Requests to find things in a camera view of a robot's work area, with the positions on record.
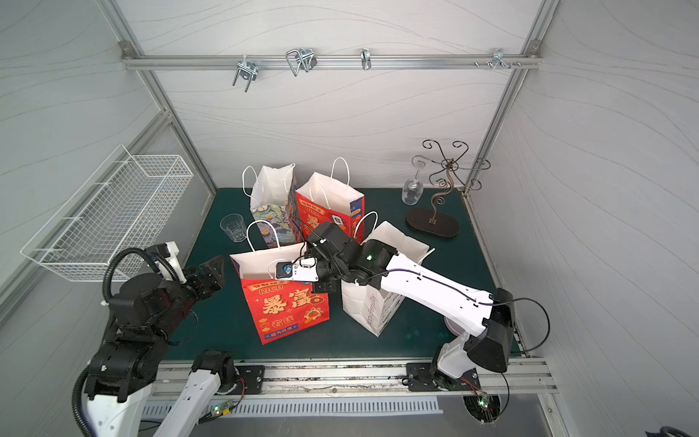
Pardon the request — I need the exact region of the red paper bag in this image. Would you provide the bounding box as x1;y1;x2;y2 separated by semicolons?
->
230;220;331;344
296;158;365;243

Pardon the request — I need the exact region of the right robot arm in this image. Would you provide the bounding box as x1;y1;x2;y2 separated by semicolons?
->
287;222;515;379

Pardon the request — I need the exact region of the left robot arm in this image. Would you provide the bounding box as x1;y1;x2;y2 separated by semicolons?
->
71;242;225;436

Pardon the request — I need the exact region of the white paper bag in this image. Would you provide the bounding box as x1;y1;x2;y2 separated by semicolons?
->
341;220;434;337

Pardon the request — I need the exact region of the floral paper bag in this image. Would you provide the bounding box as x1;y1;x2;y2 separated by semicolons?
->
241;163;302;248

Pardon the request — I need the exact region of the scrolled metal glass rack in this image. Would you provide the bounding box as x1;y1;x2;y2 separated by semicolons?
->
405;139;491;239

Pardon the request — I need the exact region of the wine glass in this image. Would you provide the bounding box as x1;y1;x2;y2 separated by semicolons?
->
402;169;424;206

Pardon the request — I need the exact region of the pink bowl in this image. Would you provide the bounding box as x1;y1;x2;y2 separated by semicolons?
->
444;318;464;337

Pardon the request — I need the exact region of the white vent grille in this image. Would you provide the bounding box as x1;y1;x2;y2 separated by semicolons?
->
141;397;443;421

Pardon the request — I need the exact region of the metal hook clamp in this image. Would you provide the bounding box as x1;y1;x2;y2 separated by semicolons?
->
360;48;371;71
285;47;318;76
473;48;522;71
231;58;258;93

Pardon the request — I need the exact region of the leftmost metal hook clamp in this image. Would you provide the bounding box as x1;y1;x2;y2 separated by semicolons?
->
231;58;258;93

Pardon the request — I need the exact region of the rightmost metal hook clamp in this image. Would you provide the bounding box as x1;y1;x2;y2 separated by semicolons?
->
473;48;522;71

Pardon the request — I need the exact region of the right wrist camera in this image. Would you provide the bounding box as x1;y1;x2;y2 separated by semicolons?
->
275;258;320;282

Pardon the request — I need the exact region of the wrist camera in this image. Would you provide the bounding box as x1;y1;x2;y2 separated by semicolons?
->
145;241;180;271
275;258;320;282

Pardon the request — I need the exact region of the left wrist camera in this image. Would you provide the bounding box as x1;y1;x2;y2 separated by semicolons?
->
145;241;180;271

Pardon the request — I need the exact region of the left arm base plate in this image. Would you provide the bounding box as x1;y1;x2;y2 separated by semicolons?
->
232;365;266;396

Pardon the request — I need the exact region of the white wire basket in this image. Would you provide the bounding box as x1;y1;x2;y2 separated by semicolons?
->
20;145;193;282

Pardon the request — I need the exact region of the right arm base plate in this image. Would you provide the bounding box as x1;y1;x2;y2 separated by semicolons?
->
402;362;481;393

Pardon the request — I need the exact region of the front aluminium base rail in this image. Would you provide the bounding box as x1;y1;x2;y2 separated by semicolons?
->
146;357;558;402

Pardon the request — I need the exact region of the horizontal aluminium rail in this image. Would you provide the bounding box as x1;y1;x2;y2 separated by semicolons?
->
122;52;544;72

